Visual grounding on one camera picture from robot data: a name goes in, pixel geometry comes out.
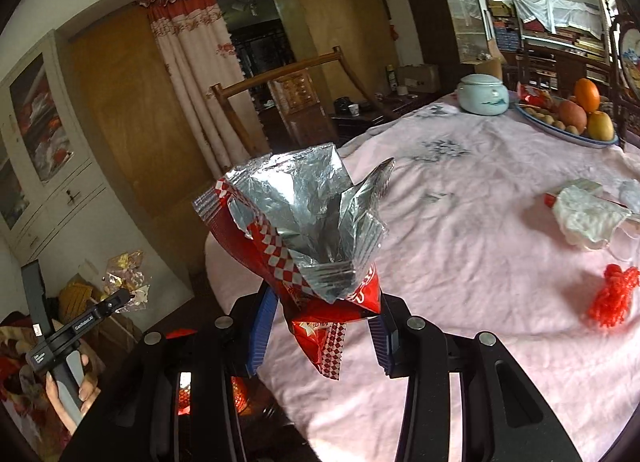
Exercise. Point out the pile of brown nuts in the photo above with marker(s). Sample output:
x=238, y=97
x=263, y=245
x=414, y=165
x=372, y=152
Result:
x=547, y=119

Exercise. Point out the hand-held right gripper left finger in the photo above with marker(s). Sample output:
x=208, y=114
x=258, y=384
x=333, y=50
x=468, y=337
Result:
x=262, y=337

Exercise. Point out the clear wrapper with yellow pieces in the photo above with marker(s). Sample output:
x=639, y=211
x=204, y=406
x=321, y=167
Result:
x=125, y=272

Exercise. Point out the red trash bin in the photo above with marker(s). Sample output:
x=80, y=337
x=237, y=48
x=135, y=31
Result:
x=184, y=392

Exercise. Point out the pink floral tablecloth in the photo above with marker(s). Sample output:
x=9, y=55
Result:
x=475, y=267

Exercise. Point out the small spray can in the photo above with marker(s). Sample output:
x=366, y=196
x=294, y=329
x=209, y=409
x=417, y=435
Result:
x=392, y=76

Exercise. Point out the blue rimmed fruit plate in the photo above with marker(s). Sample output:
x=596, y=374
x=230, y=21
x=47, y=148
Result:
x=595, y=142

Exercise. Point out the cardboard box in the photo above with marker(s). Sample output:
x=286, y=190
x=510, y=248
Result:
x=419, y=75

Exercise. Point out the small red wrapper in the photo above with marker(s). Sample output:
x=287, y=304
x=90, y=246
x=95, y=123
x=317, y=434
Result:
x=550, y=199

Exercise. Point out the red foam fruit net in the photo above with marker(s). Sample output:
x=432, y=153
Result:
x=612, y=297

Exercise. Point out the person's left hand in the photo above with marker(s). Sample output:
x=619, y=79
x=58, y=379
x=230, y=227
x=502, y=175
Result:
x=89, y=387

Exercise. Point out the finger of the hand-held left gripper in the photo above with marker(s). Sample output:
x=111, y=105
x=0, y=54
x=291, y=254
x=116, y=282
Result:
x=117, y=301

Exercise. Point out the low dark side table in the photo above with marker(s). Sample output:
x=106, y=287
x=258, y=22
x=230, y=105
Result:
x=390, y=109

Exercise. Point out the white cover cloth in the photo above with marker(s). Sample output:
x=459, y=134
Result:
x=560, y=14

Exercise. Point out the dark glass-door cabinet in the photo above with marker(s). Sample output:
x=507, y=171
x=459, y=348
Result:
x=440, y=6

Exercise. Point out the pale blue ceramic jar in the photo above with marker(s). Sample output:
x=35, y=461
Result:
x=482, y=94

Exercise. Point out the red apple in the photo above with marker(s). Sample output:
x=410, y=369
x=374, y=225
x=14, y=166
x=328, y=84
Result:
x=571, y=114

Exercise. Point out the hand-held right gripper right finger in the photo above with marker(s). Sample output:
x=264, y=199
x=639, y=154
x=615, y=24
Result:
x=381, y=347

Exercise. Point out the wooden partition panel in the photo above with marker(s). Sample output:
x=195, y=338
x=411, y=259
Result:
x=130, y=116

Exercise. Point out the wooden armchair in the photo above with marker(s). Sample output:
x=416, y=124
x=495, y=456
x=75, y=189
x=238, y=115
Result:
x=300, y=96

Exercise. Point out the orange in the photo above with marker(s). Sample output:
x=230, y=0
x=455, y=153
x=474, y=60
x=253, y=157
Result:
x=586, y=94

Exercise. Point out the small red snack packet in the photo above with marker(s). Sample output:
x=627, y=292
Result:
x=534, y=96

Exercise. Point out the white face mask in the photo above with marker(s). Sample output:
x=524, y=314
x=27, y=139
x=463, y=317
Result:
x=585, y=217

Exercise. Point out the white red floral curtain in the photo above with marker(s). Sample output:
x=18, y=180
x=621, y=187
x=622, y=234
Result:
x=195, y=66

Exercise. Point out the tan wooden wardrobe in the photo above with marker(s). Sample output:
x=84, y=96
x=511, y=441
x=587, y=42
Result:
x=340, y=21

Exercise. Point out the small white cup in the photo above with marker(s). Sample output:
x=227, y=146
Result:
x=354, y=109

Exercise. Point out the wooden slatted crate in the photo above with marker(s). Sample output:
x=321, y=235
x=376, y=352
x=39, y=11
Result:
x=75, y=297

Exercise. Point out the red foil snack bag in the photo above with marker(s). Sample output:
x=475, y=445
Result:
x=280, y=202

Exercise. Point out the cluttered storage shelves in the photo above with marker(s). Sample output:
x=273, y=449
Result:
x=560, y=51

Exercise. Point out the white storage cabinet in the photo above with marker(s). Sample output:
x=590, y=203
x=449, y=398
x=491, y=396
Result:
x=65, y=202

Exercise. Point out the red brown patterned blanket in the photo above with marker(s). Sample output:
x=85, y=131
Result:
x=15, y=342

